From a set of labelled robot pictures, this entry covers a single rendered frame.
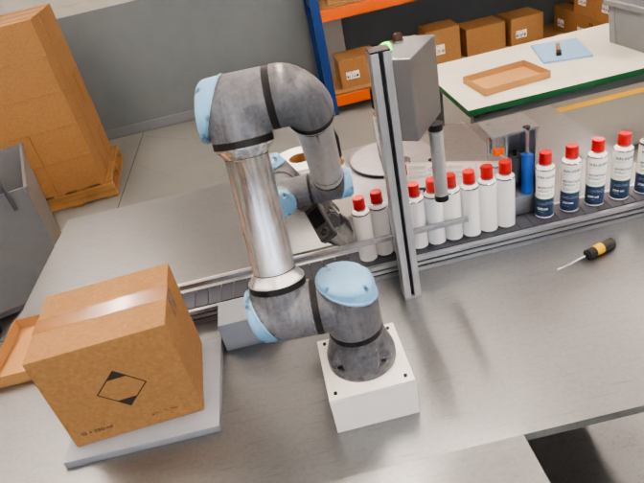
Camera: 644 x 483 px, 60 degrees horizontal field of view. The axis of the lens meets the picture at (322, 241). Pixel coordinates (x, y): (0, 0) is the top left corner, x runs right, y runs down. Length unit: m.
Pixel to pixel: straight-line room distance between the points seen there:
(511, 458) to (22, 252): 2.80
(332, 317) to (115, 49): 5.04
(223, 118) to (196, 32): 4.80
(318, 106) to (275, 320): 0.42
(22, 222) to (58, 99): 1.49
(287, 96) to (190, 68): 4.90
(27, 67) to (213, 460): 3.67
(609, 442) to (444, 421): 0.86
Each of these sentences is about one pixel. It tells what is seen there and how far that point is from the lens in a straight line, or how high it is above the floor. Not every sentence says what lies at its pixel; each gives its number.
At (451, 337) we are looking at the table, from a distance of 1.43.
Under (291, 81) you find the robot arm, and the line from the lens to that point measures 1.02.
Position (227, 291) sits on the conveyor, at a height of 0.88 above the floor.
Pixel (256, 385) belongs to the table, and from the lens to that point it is 1.42.
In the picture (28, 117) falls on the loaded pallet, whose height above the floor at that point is 0.78.
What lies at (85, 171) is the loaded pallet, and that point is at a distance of 4.77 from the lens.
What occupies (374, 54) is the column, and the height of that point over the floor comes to 1.50.
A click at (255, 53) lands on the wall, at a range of 5.85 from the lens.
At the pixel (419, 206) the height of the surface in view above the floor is 1.02.
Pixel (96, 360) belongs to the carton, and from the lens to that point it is 1.29.
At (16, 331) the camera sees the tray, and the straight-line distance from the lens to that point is 2.00.
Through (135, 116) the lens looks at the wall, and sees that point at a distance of 6.10.
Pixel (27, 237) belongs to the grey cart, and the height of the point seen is 0.53.
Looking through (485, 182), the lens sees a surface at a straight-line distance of 1.61.
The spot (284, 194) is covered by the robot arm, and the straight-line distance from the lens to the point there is 1.35.
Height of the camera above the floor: 1.83
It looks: 33 degrees down
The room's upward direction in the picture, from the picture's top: 13 degrees counter-clockwise
